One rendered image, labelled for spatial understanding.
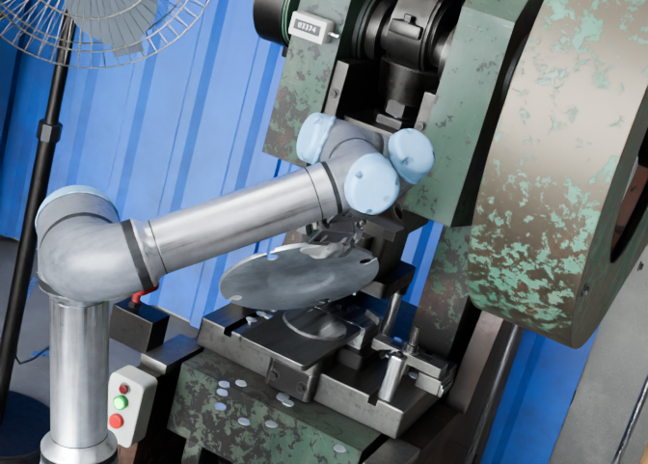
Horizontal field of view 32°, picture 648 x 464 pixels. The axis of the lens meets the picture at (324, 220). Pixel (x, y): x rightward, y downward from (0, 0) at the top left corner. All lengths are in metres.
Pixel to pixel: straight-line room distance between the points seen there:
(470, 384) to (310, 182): 1.03
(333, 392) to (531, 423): 1.37
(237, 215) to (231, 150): 2.12
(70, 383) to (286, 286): 0.53
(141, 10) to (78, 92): 1.36
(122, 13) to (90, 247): 1.11
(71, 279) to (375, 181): 0.41
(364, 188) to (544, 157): 0.29
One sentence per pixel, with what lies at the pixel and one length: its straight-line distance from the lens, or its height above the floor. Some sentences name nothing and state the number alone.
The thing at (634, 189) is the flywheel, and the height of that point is 1.16.
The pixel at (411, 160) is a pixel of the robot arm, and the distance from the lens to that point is 1.63.
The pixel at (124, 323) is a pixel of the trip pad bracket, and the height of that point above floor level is 0.68.
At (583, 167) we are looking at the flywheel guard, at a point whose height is 1.30.
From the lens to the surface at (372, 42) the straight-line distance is 2.09.
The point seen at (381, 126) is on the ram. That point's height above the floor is 1.17.
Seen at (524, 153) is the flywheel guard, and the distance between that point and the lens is 1.64.
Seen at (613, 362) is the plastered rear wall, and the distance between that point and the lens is 3.35.
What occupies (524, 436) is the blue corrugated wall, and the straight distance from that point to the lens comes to 3.46.
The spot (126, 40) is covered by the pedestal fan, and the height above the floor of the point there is 1.10.
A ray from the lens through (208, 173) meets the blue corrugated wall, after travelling 3.67.
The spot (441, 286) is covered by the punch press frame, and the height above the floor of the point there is 0.84.
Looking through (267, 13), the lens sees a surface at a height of 1.30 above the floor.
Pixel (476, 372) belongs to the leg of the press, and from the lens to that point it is 2.43.
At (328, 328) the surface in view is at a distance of 2.14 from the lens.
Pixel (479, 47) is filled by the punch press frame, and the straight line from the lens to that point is 1.94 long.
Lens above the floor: 1.64
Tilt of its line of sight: 18 degrees down
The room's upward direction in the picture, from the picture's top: 16 degrees clockwise
